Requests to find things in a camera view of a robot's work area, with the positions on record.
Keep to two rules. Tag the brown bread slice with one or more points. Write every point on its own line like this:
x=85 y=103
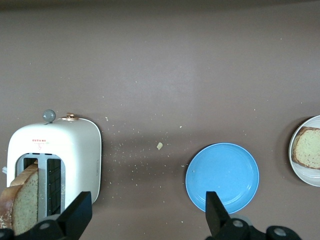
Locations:
x=25 y=200
x=308 y=147

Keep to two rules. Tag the small bread crumb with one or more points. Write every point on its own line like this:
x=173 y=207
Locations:
x=159 y=146

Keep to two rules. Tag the beige plate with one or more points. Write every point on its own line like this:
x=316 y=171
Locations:
x=307 y=178

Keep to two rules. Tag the blue plate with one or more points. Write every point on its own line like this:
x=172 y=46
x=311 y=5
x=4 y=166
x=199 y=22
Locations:
x=222 y=175

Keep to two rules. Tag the white toaster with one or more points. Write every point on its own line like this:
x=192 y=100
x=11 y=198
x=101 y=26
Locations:
x=75 y=150

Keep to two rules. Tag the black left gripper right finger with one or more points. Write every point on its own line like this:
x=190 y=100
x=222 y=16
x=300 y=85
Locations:
x=225 y=228

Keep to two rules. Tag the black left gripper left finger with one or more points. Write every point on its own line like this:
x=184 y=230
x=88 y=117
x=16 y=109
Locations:
x=67 y=225

